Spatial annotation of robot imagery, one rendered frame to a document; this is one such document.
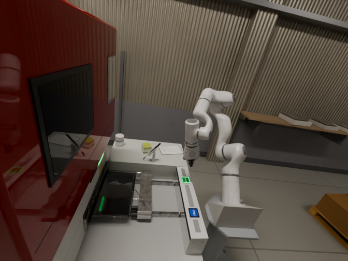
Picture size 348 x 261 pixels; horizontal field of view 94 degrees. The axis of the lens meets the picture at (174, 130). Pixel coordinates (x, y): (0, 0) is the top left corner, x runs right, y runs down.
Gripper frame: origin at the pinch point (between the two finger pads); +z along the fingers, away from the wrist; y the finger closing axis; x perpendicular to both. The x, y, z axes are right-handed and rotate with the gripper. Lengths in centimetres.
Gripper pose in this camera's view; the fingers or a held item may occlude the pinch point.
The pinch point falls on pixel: (190, 163)
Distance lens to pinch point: 112.3
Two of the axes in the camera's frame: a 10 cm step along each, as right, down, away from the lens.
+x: -1.2, -4.5, 8.8
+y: 9.9, -0.8, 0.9
